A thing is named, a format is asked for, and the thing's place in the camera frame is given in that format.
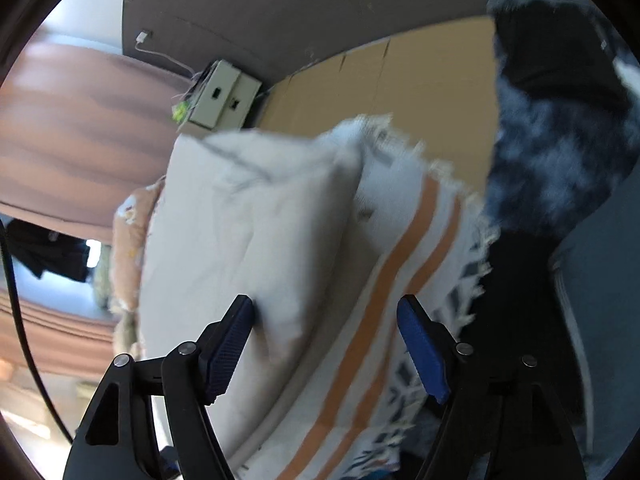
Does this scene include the dark hanging garment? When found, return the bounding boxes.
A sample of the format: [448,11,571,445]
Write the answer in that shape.
[6,219,90,283]

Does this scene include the beige large garment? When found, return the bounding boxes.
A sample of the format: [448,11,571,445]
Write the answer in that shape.
[139,130,362,468]

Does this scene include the white charger cable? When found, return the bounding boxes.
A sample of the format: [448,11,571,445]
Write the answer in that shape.
[133,29,194,79]

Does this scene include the patterned white bedspread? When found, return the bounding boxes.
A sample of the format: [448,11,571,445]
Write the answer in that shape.
[230,115,495,479]

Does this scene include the orange floral pillow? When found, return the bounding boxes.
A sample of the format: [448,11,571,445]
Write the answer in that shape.
[112,176,166,316]

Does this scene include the dark fluffy rug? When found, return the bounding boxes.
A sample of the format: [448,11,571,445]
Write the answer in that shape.
[486,0,639,238]

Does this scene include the green object on nightstand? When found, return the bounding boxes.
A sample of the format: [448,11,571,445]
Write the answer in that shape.
[171,101,190,124]

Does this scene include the black cable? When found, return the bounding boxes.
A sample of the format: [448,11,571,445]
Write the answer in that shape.
[0,220,74,443]

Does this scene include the cream nightstand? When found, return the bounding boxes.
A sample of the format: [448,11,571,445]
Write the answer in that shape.
[177,60,262,139]

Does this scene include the pink curtain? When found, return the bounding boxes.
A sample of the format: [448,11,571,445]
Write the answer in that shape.
[1,40,189,243]

